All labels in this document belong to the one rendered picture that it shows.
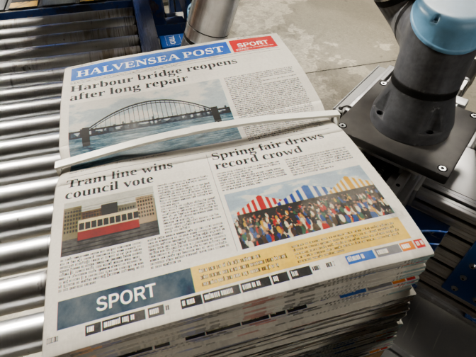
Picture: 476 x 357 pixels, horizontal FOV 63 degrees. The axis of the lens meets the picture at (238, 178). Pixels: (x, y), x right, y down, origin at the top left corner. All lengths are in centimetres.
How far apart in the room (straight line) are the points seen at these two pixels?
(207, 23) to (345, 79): 194
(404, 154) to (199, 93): 43
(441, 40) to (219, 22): 34
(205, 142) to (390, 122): 45
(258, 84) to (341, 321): 27
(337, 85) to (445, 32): 182
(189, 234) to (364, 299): 15
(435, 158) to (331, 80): 180
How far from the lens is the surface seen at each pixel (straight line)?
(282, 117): 40
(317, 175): 35
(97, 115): 45
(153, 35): 115
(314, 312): 33
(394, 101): 76
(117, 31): 120
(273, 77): 47
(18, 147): 85
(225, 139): 39
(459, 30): 69
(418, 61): 71
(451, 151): 79
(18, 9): 146
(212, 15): 66
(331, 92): 241
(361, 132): 77
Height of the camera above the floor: 128
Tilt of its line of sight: 46 degrees down
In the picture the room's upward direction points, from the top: straight up
